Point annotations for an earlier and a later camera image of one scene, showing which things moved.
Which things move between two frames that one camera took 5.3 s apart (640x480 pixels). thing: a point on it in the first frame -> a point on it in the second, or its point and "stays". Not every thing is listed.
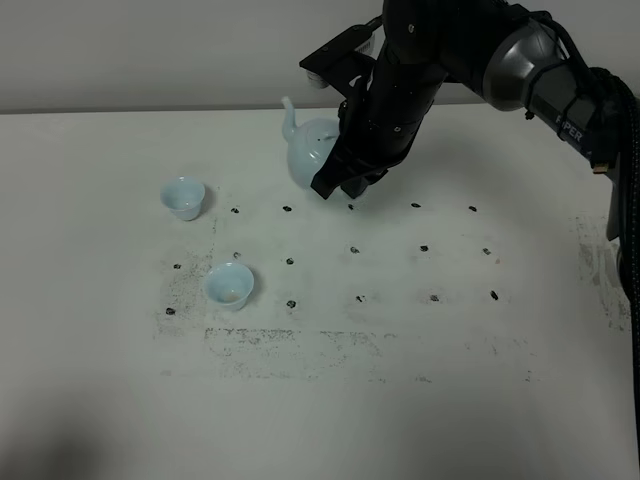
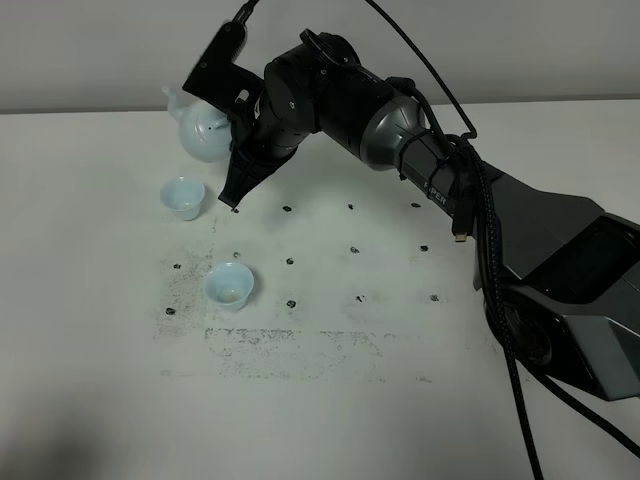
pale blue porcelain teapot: [307, 144] -> [204, 130]
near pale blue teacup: [230, 284] stays
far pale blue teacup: [183, 196] stays
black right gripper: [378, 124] -> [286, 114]
